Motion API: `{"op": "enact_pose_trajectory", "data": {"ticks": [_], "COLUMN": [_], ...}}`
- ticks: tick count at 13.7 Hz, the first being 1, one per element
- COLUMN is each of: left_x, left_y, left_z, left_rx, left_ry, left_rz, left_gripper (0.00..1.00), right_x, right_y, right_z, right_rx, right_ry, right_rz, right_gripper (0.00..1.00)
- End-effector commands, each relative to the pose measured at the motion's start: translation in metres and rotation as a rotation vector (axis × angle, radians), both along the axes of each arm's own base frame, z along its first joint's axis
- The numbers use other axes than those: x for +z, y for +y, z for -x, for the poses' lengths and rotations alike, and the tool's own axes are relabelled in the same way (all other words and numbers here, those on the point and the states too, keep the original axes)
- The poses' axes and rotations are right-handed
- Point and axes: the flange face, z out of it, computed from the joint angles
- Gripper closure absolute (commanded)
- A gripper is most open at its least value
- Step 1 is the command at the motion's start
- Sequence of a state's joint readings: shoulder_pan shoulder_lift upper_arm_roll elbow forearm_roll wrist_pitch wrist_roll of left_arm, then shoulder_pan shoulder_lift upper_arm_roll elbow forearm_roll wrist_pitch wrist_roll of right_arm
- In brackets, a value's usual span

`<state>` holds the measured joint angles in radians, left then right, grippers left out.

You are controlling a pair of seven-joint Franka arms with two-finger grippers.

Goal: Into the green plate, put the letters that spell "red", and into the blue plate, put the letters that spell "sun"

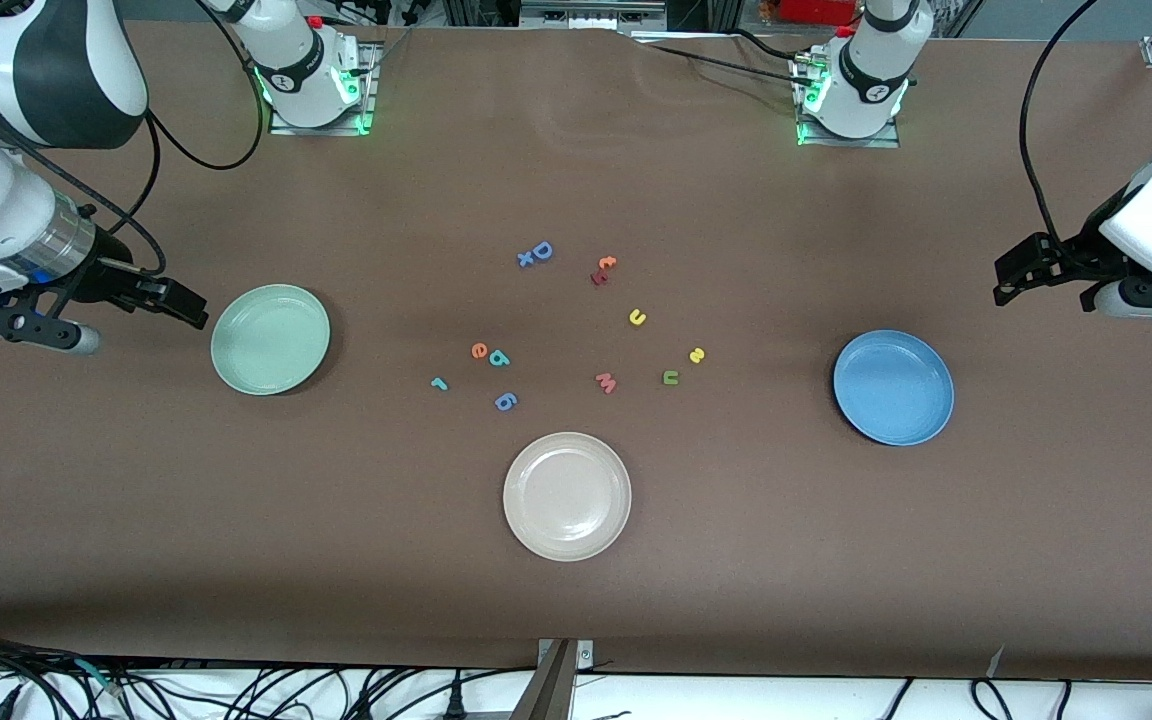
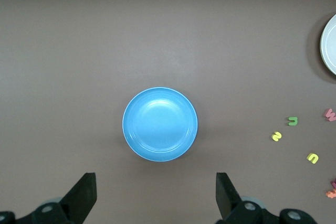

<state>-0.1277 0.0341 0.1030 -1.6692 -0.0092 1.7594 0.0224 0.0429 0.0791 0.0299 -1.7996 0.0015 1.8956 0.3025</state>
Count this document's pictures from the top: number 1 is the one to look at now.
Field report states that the brown table cover sheet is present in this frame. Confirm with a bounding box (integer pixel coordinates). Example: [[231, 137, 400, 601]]
[[0, 18, 1152, 683]]

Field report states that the pale green plate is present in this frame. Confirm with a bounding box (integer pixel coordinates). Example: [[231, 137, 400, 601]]
[[210, 284, 332, 397]]

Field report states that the blue plate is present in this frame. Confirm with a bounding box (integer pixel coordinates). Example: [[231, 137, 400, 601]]
[[832, 329, 956, 447]]

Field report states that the red box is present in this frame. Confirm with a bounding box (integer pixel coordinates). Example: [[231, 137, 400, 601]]
[[774, 0, 865, 26]]

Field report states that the beige plate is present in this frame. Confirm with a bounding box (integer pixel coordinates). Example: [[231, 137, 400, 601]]
[[502, 431, 633, 563]]

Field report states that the grey power strip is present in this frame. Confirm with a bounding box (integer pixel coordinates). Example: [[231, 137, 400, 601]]
[[519, 0, 669, 31]]

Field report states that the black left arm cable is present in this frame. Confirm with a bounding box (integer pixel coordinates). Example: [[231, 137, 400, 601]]
[[1021, 0, 1102, 246]]

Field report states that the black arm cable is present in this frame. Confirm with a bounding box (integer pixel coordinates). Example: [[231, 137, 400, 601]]
[[0, 0, 267, 276], [1021, 0, 1102, 246]]

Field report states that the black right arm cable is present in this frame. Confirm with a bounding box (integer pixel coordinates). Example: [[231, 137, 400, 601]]
[[0, 0, 267, 276]]

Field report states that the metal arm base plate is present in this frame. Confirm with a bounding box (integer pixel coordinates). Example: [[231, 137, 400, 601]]
[[794, 55, 903, 150], [268, 40, 382, 137]]

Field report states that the teal tipped cable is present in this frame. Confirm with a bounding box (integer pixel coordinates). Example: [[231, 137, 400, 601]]
[[71, 655, 127, 698]]

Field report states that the grey aluminium profile post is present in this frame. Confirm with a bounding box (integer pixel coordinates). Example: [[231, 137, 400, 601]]
[[509, 642, 577, 720]]

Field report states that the silver corner bracket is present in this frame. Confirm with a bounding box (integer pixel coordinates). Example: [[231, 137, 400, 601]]
[[536, 638, 595, 673]]

